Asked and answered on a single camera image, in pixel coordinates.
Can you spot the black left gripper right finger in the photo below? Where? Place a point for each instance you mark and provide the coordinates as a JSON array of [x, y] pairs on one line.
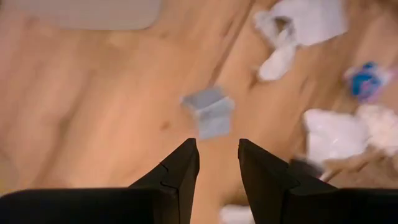
[[311, 205]]

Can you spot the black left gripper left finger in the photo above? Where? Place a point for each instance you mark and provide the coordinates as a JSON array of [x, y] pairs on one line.
[[93, 208]]

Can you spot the large brown paper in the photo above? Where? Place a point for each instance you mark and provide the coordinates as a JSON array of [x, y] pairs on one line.
[[373, 171]]

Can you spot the white paper sheet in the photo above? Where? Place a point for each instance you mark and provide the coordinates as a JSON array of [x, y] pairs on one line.
[[332, 133]]

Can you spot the small white paper piece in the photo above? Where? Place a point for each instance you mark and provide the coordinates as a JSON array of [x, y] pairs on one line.
[[233, 216]]

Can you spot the small grey white receipt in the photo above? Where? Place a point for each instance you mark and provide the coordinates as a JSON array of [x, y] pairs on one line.
[[211, 115]]

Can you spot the blue pink plastic wrapper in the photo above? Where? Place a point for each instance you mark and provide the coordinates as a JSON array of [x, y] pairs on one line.
[[367, 82]]

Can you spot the white tissue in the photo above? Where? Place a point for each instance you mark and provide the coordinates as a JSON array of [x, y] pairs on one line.
[[314, 21], [276, 63]]

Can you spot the white plastic trash bin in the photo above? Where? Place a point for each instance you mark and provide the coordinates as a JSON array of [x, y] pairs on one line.
[[84, 14]]

